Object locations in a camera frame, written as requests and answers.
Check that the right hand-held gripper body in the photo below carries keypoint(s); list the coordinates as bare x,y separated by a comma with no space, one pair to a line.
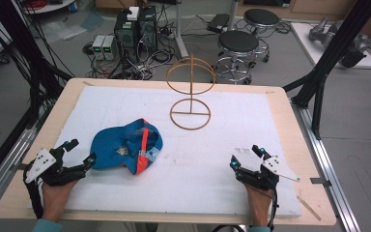
264,170

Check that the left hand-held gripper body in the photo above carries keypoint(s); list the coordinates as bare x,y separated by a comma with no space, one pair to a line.
46,167

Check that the blue and orange cap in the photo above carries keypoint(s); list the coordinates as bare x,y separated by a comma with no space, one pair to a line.
127,149

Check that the person's right hand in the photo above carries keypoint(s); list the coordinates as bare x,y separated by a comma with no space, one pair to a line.
259,203

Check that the person's left hand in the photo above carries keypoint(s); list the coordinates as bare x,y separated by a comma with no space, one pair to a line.
57,199

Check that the white foam mat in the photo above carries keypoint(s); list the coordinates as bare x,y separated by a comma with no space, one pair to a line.
180,180

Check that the wooden stick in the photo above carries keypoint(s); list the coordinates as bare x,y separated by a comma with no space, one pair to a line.
309,208

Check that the grey power supply unit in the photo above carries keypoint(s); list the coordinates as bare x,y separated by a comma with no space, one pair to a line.
98,46
109,47

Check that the black round stool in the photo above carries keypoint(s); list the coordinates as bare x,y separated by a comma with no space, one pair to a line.
238,43
261,17

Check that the white floor board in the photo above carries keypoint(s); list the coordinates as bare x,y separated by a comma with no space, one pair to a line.
322,45

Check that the black computer tower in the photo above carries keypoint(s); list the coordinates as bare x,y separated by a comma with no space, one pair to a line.
126,32
148,29

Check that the grey metal table leg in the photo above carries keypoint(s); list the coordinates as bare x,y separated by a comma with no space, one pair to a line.
180,32

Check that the white power strip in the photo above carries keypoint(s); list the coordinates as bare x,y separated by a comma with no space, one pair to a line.
133,13

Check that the black metal frame strut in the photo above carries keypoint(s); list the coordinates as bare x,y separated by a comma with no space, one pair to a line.
19,51
331,54

